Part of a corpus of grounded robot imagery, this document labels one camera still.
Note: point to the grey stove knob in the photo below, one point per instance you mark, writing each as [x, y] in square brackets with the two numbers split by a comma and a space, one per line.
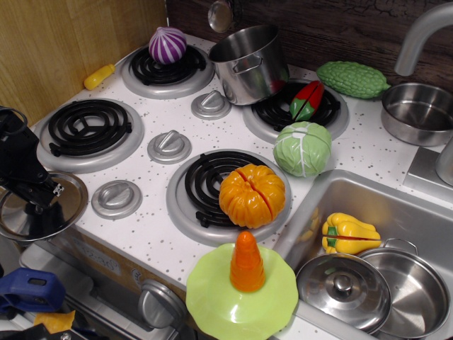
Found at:
[116, 199]
[169, 148]
[210, 106]

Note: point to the grey stove knob top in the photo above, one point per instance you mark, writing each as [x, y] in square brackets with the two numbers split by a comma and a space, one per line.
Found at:
[210, 106]

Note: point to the red toy chili pepper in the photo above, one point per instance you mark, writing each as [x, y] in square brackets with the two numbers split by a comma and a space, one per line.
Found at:
[307, 101]

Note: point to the steel lid in sink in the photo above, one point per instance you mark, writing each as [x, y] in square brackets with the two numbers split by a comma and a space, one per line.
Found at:
[347, 288]

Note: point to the orange toy pumpkin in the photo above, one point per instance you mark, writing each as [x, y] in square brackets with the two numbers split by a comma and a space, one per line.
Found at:
[252, 196]

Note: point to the purple striped toy onion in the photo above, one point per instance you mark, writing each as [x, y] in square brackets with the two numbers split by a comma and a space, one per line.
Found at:
[167, 45]

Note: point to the small steel pot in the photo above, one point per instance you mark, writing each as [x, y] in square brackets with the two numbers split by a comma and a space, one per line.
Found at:
[418, 114]

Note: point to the light green plastic plate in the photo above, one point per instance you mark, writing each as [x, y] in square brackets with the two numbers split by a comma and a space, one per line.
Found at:
[223, 312]

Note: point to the stove burner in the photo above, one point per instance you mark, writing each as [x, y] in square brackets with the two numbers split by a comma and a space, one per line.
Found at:
[267, 118]
[147, 78]
[192, 197]
[88, 135]

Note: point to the grey oven front knob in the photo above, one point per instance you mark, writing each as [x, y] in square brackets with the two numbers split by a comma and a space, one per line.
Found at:
[160, 307]

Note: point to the green toy bitter gourd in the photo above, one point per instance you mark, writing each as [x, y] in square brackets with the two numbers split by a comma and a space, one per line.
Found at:
[353, 79]

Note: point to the grey stove knob bottom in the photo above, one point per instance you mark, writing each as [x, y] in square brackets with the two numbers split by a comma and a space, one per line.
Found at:
[116, 199]

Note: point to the orange toy carrot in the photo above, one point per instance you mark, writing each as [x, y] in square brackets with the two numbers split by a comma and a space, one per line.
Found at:
[246, 268]

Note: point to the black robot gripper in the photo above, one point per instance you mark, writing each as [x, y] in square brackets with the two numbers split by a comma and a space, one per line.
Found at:
[20, 168]

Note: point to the steel lid with knob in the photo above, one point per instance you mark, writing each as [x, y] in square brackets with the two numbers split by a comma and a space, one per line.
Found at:
[24, 222]

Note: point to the front left stove burner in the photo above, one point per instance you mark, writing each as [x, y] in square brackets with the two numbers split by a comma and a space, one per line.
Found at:
[88, 135]

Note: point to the back left stove burner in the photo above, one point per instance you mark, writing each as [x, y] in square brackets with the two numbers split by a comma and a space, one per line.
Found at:
[147, 78]

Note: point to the blue clamp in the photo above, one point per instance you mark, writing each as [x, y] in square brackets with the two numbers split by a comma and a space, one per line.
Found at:
[31, 290]

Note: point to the hanging steel ladle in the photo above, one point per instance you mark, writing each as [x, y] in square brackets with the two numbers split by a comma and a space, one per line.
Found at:
[220, 16]

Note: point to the grey stove knob middle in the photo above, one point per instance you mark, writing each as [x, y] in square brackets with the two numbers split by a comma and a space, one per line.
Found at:
[169, 148]

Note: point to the silver faucet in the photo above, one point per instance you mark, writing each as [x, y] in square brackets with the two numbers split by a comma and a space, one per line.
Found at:
[421, 30]

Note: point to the steel sink basin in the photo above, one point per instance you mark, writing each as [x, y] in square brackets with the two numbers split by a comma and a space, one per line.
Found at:
[404, 221]

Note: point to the front right stove burner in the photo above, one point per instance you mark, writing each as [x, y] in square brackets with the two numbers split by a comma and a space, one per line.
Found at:
[192, 197]

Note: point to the yellow toy bell pepper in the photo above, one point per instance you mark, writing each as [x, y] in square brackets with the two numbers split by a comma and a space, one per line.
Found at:
[343, 233]

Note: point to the steel pan in sink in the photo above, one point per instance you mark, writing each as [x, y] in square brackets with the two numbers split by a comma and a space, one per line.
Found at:
[420, 300]

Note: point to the green toy cabbage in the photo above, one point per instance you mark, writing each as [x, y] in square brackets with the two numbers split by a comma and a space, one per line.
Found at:
[303, 149]

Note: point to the yellow cloth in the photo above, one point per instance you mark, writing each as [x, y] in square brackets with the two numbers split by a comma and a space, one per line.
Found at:
[55, 322]

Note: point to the back right stove burner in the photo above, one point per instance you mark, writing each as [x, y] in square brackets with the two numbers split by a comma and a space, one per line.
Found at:
[267, 118]

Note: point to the tall steel pot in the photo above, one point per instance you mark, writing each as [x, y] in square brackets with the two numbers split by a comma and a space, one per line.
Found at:
[250, 64]

